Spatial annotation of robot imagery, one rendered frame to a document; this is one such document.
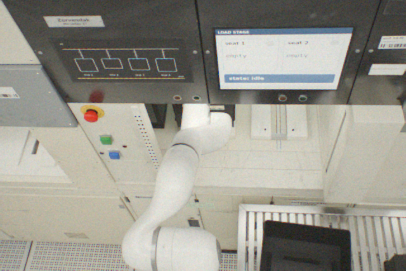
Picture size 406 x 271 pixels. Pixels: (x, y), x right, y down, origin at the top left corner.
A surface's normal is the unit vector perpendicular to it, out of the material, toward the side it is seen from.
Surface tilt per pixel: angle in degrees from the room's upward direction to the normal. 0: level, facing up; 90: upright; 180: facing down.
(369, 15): 90
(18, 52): 90
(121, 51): 90
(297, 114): 0
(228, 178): 0
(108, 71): 90
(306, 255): 0
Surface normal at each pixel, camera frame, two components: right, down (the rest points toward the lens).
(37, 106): -0.07, 0.84
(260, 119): -0.09, -0.54
